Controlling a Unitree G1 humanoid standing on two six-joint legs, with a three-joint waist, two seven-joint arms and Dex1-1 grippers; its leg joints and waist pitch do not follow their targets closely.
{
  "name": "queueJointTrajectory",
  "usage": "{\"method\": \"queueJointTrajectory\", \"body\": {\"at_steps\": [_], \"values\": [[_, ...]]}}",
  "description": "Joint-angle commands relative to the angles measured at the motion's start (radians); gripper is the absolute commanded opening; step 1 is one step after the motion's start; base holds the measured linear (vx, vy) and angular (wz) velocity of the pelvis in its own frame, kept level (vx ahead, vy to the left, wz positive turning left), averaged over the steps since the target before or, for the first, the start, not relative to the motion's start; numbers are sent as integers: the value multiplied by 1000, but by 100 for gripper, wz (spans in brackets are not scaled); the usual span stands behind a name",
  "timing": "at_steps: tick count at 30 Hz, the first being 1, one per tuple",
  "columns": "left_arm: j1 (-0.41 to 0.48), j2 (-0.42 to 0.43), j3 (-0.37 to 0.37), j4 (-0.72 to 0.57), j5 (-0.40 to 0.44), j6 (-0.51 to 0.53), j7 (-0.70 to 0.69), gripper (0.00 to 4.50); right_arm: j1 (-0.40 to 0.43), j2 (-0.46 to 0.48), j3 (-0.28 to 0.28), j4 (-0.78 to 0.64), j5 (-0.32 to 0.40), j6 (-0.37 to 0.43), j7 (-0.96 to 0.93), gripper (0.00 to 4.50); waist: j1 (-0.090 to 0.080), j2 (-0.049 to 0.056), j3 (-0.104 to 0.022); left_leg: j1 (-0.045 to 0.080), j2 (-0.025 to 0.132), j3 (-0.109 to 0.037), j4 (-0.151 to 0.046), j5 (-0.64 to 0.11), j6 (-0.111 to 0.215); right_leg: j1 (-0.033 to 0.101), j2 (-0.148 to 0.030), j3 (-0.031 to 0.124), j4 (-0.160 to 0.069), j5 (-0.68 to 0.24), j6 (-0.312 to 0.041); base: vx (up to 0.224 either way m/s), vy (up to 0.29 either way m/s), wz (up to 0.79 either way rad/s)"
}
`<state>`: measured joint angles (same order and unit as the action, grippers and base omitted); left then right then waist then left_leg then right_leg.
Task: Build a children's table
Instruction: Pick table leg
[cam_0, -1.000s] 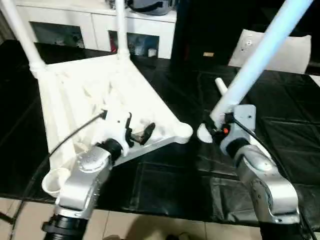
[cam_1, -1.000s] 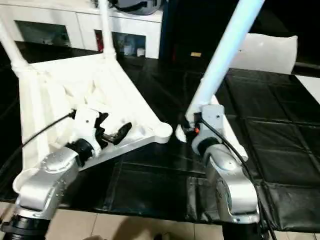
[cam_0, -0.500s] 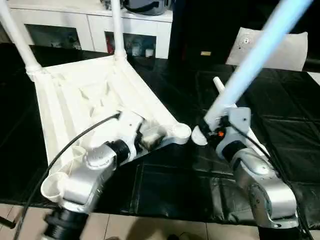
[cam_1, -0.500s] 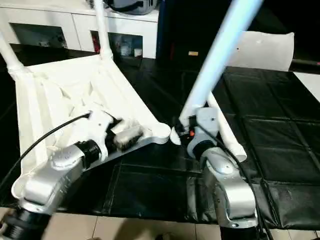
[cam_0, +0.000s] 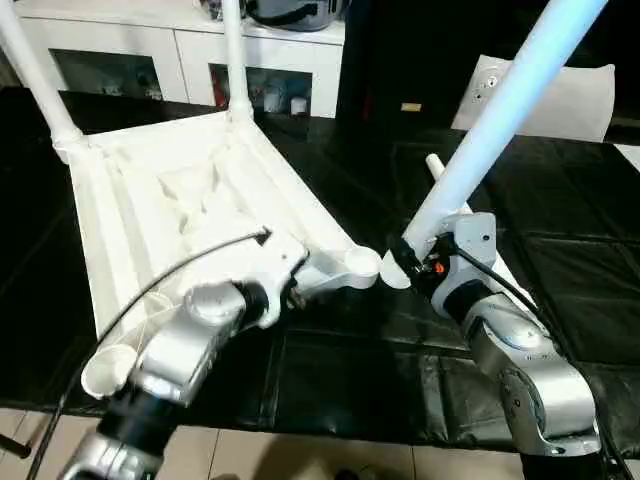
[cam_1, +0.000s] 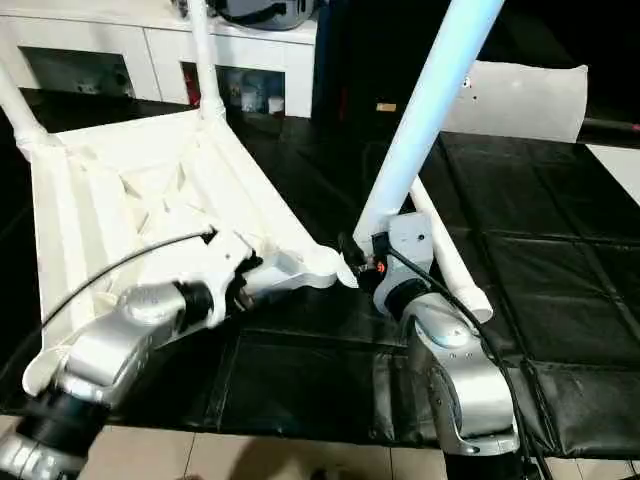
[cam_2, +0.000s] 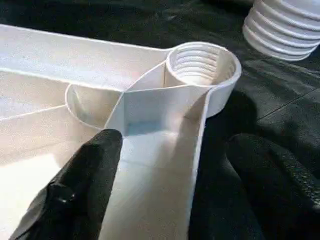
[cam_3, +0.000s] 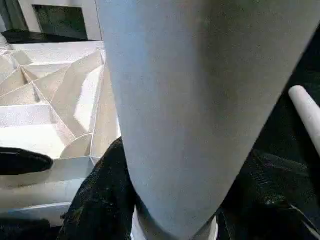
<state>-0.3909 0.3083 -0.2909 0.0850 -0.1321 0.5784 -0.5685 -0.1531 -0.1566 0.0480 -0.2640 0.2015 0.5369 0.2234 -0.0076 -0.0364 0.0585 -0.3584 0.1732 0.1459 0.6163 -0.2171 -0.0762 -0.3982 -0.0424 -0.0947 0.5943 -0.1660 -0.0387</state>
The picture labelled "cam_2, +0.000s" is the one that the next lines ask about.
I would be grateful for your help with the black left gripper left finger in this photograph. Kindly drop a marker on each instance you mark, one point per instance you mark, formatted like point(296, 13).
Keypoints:
point(75, 190)

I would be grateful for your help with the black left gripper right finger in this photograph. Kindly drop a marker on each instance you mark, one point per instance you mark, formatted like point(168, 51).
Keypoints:
point(280, 185)

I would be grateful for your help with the white plastic table leg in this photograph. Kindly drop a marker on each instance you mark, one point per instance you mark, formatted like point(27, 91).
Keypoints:
point(285, 27)

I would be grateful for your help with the black work mat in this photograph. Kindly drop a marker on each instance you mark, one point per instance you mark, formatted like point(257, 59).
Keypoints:
point(150, 20)

